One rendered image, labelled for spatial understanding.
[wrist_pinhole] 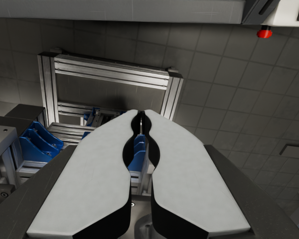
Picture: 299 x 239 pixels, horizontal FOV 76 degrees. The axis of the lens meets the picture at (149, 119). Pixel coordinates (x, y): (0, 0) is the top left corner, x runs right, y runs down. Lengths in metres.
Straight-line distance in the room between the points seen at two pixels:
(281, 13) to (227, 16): 0.09
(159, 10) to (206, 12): 0.09
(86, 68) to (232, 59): 0.98
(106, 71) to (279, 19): 0.93
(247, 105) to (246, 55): 0.41
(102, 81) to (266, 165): 1.77
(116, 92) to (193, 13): 0.91
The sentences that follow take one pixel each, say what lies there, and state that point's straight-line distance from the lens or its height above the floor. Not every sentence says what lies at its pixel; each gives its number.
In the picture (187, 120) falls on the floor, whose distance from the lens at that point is 1.63.
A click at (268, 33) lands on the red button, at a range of 0.63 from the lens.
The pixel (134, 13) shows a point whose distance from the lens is 0.40.
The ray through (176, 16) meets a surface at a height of 0.95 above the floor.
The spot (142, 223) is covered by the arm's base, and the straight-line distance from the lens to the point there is 0.58.
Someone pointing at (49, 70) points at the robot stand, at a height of 0.23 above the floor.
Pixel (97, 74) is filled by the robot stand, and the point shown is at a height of 0.23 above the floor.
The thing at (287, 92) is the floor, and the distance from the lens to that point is 1.86.
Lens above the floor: 1.35
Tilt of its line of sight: 59 degrees down
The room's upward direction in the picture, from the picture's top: 176 degrees clockwise
